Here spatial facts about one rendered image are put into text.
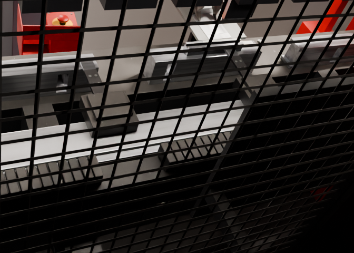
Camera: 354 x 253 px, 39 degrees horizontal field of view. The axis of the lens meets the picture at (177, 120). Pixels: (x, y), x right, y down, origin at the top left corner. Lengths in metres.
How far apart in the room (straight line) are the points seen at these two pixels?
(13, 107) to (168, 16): 2.13
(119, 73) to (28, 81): 0.31
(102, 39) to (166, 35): 0.43
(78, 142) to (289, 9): 2.96
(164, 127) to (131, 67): 0.36
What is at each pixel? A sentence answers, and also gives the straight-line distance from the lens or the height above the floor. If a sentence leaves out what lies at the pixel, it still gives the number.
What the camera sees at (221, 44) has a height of 1.00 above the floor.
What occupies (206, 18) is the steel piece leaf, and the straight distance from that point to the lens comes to 1.68.
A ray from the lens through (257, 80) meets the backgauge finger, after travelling 1.47.
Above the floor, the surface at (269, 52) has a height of 0.87.
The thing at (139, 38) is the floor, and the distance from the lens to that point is 3.15.
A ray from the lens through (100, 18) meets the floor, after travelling 3.24.
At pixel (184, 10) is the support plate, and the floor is 1.00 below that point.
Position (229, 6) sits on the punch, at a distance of 1.50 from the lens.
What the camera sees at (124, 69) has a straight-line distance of 1.59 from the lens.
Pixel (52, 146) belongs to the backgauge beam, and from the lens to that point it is 1.20.
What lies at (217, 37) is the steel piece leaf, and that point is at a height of 1.00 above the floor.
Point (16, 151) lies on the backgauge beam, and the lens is 1.19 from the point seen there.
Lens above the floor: 1.92
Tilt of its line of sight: 45 degrees down
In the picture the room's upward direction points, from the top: 21 degrees clockwise
